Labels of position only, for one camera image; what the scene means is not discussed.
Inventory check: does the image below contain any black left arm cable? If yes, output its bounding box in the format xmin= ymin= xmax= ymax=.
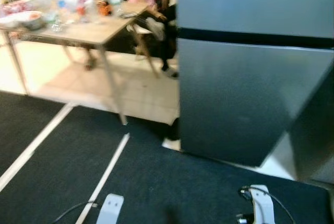
xmin=51 ymin=201 xmax=99 ymax=224

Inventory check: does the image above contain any wooden chair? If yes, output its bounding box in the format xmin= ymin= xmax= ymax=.
xmin=128 ymin=23 xmax=160 ymax=78

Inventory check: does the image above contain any long white floor tape strip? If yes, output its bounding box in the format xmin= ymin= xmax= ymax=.
xmin=0 ymin=104 xmax=77 ymax=192

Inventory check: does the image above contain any dark blue carpet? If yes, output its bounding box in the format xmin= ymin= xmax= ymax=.
xmin=0 ymin=91 xmax=334 ymax=224

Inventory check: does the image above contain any small orange black item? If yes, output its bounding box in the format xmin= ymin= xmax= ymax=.
xmin=98 ymin=2 xmax=112 ymax=17

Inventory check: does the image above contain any silver two-door fridge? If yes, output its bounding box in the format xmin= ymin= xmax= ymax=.
xmin=176 ymin=0 xmax=334 ymax=184

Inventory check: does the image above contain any clear plastic bottle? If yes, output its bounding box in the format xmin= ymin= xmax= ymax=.
xmin=107 ymin=0 xmax=125 ymax=17

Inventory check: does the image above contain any metal bowl with food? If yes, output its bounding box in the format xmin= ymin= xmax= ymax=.
xmin=0 ymin=11 xmax=45 ymax=30

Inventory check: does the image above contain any short white floor tape strip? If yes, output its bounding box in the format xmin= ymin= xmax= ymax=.
xmin=76 ymin=133 xmax=130 ymax=224

